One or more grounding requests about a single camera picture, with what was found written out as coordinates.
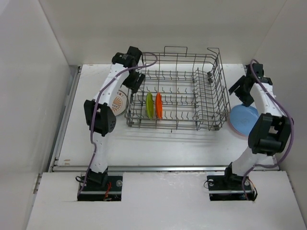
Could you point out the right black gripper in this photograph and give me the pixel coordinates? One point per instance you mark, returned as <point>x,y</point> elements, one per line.
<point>247,100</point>

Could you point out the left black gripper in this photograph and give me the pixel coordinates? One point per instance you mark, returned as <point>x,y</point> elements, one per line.
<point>134,85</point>

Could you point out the white plate orange sunburst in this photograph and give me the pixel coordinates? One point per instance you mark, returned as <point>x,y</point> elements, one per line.
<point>121,102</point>

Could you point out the blue plate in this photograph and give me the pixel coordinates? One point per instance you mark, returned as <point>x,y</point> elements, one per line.
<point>243,119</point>

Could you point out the green plastic plate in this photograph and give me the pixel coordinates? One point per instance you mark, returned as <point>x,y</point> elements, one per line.
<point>149,105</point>

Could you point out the orange plastic plate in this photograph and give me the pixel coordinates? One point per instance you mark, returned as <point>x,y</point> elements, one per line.
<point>159,106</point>

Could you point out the pink plate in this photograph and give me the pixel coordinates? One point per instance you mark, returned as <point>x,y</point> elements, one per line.
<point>237,132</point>

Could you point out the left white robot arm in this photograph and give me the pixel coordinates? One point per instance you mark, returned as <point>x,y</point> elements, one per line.
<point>98,111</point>

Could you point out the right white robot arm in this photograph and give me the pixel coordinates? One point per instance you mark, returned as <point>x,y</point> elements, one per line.
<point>272,136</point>

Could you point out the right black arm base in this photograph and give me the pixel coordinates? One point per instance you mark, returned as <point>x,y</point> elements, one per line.
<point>219,190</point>

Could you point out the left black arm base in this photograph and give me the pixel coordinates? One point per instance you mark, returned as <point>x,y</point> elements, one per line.
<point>110,192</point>

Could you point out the grey wire dish rack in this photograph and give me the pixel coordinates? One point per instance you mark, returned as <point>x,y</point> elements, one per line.
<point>193,89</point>

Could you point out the aluminium rail front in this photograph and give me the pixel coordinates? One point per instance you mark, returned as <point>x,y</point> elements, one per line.
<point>143,168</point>

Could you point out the aluminium rail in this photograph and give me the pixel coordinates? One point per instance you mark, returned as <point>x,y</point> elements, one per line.
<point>143,168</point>
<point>64,116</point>

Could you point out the aluminium rail left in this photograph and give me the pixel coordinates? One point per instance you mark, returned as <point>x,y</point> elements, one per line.
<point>64,116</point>

